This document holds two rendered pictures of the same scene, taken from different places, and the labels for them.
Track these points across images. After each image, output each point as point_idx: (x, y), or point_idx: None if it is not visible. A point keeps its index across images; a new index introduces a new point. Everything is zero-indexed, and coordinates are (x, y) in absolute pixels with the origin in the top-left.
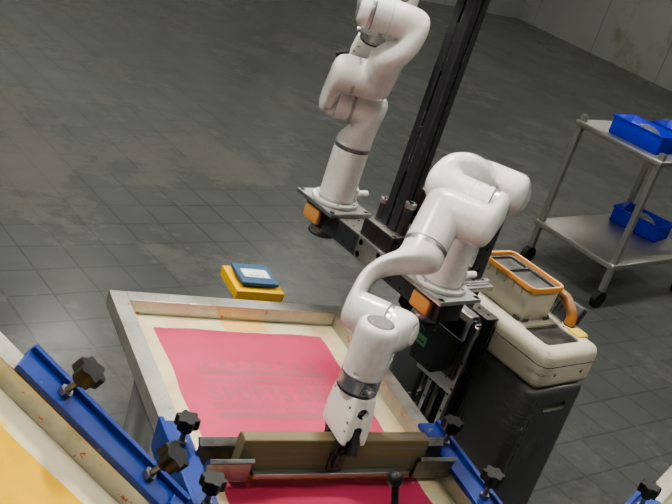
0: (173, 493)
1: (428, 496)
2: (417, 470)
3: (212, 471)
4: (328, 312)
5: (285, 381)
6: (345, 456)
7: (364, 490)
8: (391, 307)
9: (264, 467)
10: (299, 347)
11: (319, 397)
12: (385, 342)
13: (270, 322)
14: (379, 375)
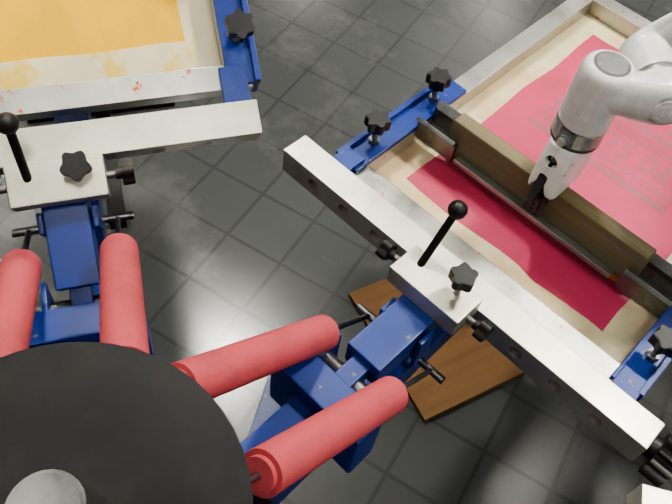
0: (250, 66)
1: (616, 315)
2: (622, 281)
3: (384, 113)
4: None
5: (646, 143)
6: (543, 204)
7: (556, 257)
8: (662, 64)
9: (469, 161)
10: None
11: (658, 176)
12: (591, 85)
13: None
14: (581, 126)
